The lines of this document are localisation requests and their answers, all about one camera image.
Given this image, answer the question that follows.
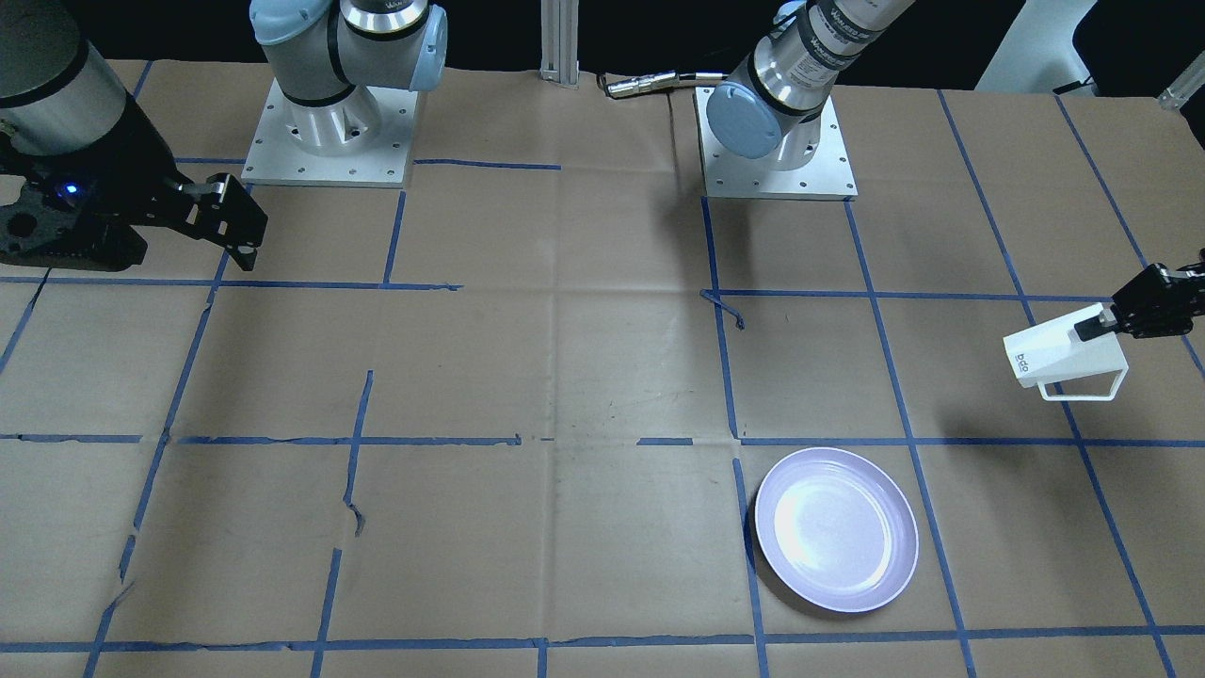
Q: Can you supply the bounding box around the silver cable connector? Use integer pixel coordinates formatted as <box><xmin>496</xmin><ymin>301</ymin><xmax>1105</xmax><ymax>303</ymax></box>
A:
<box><xmin>596</xmin><ymin>72</ymin><xmax>725</xmax><ymax>100</ymax></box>

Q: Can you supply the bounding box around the aluminium frame post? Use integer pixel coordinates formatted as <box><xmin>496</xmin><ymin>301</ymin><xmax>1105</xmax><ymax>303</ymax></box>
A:
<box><xmin>537</xmin><ymin>0</ymin><xmax>580</xmax><ymax>89</ymax></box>

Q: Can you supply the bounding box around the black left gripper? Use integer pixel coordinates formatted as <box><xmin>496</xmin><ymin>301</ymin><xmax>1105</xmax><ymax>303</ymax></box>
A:
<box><xmin>1072</xmin><ymin>250</ymin><xmax>1204</xmax><ymax>342</ymax></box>

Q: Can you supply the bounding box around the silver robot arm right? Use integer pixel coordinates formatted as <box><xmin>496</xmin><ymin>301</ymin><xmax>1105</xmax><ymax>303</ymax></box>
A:
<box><xmin>2</xmin><ymin>1</ymin><xmax>447</xmax><ymax>273</ymax></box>

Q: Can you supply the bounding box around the lilac plate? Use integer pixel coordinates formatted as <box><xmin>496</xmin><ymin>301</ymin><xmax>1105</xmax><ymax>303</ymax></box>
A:
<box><xmin>752</xmin><ymin>447</ymin><xmax>919</xmax><ymax>614</ymax></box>

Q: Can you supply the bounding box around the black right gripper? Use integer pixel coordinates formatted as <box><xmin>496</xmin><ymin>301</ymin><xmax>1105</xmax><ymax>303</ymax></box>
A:
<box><xmin>1</xmin><ymin>95</ymin><xmax>268</xmax><ymax>273</ymax></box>

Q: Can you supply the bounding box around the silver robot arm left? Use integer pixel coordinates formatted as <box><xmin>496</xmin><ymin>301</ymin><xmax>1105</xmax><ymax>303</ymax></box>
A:
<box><xmin>705</xmin><ymin>1</ymin><xmax>1204</xmax><ymax>342</ymax></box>

